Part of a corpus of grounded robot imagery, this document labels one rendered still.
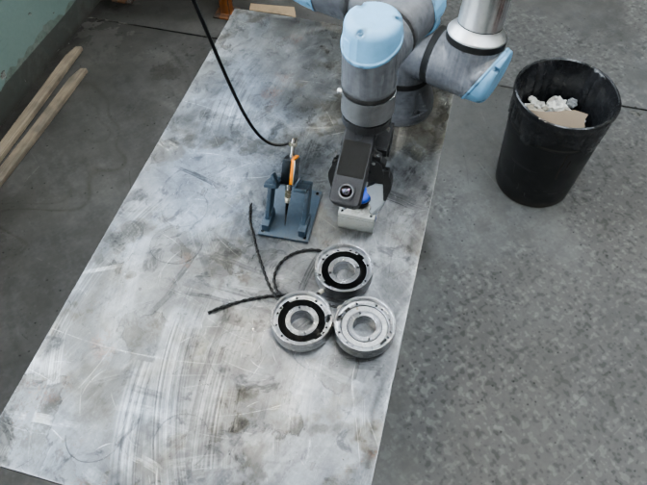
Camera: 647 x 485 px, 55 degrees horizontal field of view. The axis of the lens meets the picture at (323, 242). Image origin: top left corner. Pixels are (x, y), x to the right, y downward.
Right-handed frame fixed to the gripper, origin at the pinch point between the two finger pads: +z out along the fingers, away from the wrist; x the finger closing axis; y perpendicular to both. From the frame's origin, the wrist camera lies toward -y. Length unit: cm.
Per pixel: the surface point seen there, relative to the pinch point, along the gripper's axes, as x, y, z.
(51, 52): 162, 124, 93
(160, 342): 28.8, -24.4, 16.1
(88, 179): 115, 63, 96
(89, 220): 106, 46, 96
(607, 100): -60, 110, 59
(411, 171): -6.2, 25.2, 16.2
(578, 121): -52, 101, 62
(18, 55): 162, 106, 81
